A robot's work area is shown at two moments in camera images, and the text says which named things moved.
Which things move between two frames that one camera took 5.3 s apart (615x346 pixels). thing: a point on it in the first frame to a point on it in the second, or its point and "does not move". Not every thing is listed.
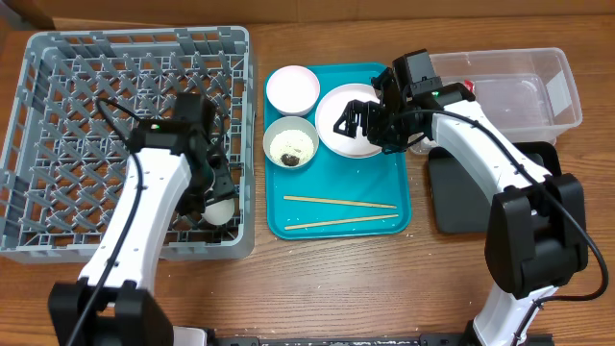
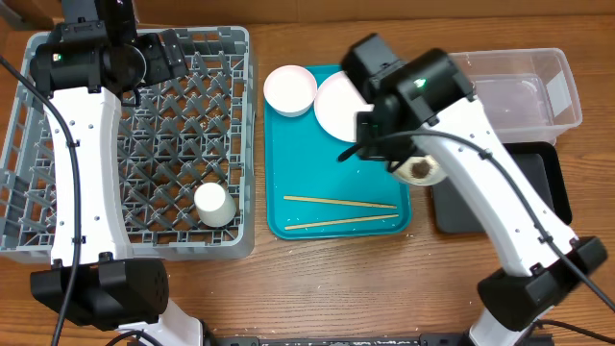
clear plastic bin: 529,95 does not move
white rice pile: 291,148 to 405,169
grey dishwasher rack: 63,168 does not move
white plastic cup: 218,212 does not move
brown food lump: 289,160 to 420,168
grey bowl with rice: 290,142 to 423,170
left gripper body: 209,185 to 158,68
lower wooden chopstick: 328,223 does not move
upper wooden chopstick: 339,202 does not move
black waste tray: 458,204 does not move
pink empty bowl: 292,90 does not move
